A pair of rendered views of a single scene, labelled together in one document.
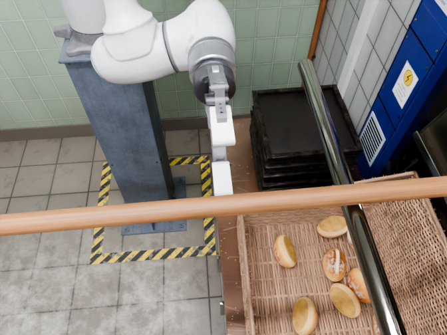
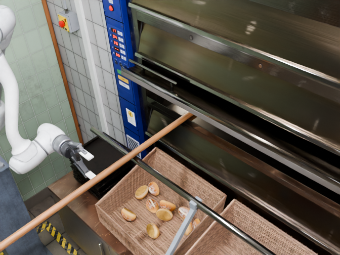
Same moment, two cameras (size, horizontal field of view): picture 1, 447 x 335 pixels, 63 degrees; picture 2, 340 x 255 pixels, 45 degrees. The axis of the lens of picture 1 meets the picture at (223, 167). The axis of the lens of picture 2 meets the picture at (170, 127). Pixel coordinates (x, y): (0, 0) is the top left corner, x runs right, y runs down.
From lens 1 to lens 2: 1.38 m
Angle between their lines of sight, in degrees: 29
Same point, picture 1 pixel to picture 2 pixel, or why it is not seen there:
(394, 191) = (141, 146)
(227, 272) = (109, 241)
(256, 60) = not seen: hidden behind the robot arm
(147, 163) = not seen: hidden behind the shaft
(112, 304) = not seen: outside the picture
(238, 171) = (82, 199)
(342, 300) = (163, 214)
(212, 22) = (54, 131)
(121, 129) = (7, 214)
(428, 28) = (125, 94)
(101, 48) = (16, 161)
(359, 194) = (133, 152)
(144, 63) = (36, 158)
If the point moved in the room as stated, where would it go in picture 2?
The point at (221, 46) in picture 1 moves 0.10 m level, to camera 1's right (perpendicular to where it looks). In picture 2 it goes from (64, 136) to (82, 127)
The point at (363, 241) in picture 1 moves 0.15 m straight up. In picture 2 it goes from (142, 163) to (138, 138)
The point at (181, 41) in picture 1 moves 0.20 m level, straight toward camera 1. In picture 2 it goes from (47, 142) to (73, 161)
